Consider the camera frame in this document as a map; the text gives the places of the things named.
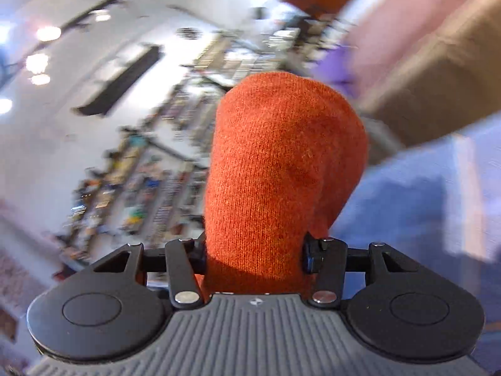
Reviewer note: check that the purple folded garment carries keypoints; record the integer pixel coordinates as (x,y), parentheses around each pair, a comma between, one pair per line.
(334,70)

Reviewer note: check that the tan mauve bed cover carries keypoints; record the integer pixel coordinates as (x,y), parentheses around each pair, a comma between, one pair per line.
(427,68)

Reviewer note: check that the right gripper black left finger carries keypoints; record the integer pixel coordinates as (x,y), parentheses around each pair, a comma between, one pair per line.
(181,260)

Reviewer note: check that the orange knit sweater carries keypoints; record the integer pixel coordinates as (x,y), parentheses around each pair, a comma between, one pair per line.
(287,153)

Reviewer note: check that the wall display rack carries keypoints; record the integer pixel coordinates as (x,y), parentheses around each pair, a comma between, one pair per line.
(151,189)

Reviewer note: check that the blue checked bed sheet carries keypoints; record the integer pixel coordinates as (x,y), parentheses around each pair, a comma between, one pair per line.
(440,204)

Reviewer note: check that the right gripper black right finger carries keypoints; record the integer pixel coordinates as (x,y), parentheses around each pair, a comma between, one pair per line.
(329,259)

